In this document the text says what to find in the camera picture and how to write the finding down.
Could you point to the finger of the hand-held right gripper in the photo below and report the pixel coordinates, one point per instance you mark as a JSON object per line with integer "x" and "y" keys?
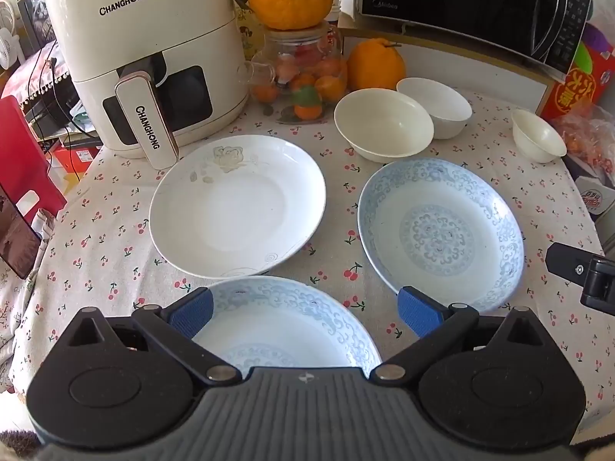
{"x": 567, "y": 261}

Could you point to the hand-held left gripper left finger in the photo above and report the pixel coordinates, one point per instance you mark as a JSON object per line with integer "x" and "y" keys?
{"x": 192, "y": 309}

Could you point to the glass teapot jar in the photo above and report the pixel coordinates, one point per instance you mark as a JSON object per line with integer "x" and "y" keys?
{"x": 298, "y": 43}

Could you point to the small white bowl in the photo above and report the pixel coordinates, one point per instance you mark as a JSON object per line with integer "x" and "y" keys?
{"x": 538, "y": 137}

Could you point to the blue patterned plate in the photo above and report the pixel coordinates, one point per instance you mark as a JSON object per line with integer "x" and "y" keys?
{"x": 283, "y": 326}
{"x": 442, "y": 235}

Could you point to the cherry print tablecloth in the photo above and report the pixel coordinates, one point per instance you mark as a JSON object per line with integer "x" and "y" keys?
{"x": 96, "y": 249}

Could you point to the cream air fryer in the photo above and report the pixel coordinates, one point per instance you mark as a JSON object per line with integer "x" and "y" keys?
{"x": 144, "y": 33}

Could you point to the white fan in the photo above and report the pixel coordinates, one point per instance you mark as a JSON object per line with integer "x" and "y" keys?
{"x": 7, "y": 33}

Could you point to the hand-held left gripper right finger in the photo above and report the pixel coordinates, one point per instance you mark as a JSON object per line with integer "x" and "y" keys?
{"x": 420, "y": 312}

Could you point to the large orange with stem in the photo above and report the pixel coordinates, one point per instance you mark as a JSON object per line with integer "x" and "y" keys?
{"x": 374, "y": 65}

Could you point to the black electronic device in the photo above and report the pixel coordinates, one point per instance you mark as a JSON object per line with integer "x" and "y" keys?
{"x": 53, "y": 110}

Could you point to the small red cardboard box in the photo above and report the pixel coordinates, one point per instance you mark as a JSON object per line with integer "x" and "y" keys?
{"x": 77, "y": 156}

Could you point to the dark brown board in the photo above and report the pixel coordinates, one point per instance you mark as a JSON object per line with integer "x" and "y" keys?
{"x": 17, "y": 235}

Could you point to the medium white bowl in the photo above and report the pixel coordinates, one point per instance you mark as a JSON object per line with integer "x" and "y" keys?
{"x": 442, "y": 105}

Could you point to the red gift box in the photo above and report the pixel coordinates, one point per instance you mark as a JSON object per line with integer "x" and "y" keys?
{"x": 586, "y": 81}

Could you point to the white packet with red logo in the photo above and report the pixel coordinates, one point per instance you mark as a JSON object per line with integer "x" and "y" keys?
{"x": 596, "y": 197}

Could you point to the pile of small tangerines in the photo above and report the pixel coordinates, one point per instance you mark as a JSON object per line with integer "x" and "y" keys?
{"x": 329, "y": 86}

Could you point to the red plastic stool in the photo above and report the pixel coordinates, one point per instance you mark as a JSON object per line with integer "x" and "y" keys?
{"x": 24, "y": 163}

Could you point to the floral cloth with lace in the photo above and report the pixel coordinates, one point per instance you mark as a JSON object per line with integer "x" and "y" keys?
{"x": 29, "y": 69}

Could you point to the white floral plate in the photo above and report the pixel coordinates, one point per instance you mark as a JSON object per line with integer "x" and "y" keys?
{"x": 240, "y": 211}

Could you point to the framed picture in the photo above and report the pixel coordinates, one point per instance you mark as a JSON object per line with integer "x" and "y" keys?
{"x": 41, "y": 14}

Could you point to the clear plastic snack bag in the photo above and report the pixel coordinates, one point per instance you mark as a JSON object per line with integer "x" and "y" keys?
{"x": 588, "y": 139}

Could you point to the large white bowl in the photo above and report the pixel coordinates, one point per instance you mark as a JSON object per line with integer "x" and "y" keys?
{"x": 382, "y": 125}

